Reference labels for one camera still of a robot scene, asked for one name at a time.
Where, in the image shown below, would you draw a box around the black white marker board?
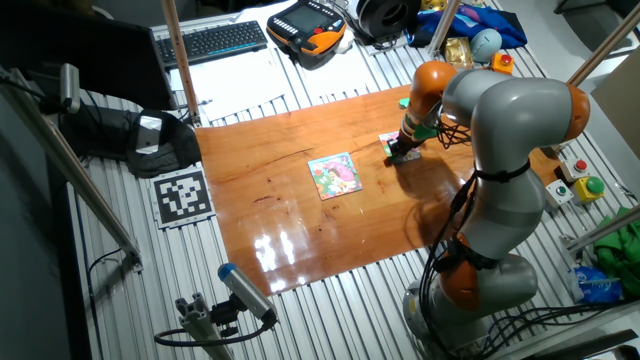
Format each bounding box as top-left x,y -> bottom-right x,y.
149,167 -> 217,231

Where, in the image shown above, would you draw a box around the aluminium profile bracket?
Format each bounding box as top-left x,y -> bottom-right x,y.
174,292 -> 237,360

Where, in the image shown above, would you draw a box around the gold foil packet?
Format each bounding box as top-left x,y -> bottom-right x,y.
443,37 -> 474,70

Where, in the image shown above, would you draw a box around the butterfly jigsaw puzzle missing piece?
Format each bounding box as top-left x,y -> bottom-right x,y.
378,130 -> 422,165

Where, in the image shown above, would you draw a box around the light blue egg shape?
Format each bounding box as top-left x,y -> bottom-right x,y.
469,28 -> 503,64

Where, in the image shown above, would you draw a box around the black camera cable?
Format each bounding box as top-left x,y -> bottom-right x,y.
153,309 -> 274,349

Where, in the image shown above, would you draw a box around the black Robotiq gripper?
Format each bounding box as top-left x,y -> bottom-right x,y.
387,134 -> 420,166

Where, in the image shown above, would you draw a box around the complete butterfly puzzle card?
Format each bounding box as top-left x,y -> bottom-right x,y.
306,151 -> 364,202

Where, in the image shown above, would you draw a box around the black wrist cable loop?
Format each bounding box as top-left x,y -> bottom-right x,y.
432,117 -> 474,150

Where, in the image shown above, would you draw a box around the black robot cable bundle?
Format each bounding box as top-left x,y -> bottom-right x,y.
418,167 -> 501,360

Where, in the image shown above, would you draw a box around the beige cardboard panel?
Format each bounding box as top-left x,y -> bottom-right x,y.
589,47 -> 640,147

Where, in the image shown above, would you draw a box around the green cloth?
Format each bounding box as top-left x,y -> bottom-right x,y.
593,207 -> 640,297

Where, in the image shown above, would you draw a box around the glossy wooden board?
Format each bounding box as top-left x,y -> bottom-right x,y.
193,83 -> 564,297

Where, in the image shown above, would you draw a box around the white paper sheet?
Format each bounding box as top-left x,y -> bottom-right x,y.
169,47 -> 296,124

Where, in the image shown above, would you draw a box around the orange button box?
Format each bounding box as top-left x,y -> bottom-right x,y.
489,52 -> 516,77

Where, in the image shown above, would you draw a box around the grey box red mushroom button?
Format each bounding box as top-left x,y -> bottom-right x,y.
554,157 -> 592,184

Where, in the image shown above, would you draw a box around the blue cloth bag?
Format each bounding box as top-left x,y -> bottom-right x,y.
407,3 -> 528,50

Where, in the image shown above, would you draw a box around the aluminium frame beam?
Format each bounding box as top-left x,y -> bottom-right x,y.
0,69 -> 145,274
564,203 -> 640,254

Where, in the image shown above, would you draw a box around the black bag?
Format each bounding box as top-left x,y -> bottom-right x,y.
59,104 -> 203,180

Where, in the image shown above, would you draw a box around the grey box green button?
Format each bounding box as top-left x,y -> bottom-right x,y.
543,178 -> 575,209

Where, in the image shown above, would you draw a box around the blue plastic bag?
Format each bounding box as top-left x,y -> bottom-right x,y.
567,264 -> 624,306

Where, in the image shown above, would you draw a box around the black round reel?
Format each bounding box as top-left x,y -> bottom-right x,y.
355,0 -> 423,44

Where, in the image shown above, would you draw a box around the yellow box green button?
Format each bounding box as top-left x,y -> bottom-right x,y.
573,175 -> 607,204

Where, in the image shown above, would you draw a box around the black orange teach pendant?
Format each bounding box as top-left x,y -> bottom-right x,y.
266,0 -> 348,71

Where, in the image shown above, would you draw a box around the black computer monitor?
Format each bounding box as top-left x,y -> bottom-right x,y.
0,4 -> 177,112

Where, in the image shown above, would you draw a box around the black computer keyboard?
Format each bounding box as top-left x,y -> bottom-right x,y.
154,19 -> 269,69

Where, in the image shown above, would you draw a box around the brown frame post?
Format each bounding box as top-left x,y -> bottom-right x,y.
160,0 -> 203,128

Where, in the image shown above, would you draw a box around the black floor cables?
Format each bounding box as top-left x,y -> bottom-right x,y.
479,297 -> 640,352

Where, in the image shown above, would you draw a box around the aluminium frame post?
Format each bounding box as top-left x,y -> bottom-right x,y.
549,2 -> 640,151
428,0 -> 462,57

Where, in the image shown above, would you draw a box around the thin black cable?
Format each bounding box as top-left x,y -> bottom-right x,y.
86,247 -> 125,360

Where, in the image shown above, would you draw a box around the grey depth camera blue end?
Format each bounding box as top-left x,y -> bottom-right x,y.
217,262 -> 279,327

